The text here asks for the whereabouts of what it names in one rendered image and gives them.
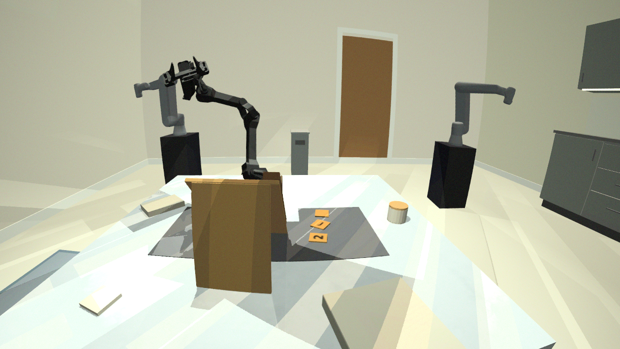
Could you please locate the tan board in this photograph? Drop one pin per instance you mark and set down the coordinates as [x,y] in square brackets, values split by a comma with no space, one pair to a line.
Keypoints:
[232,222]

